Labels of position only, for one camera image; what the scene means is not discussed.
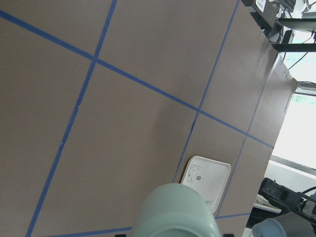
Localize pale green cup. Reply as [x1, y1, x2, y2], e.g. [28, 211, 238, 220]
[131, 183, 222, 237]

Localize cream rabbit tray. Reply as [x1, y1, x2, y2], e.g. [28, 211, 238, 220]
[181, 156, 231, 213]

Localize blue tape line lengthwise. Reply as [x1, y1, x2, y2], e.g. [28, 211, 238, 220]
[0, 6, 273, 150]

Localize blue tape line crosswise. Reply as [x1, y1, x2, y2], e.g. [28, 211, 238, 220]
[26, 0, 117, 237]

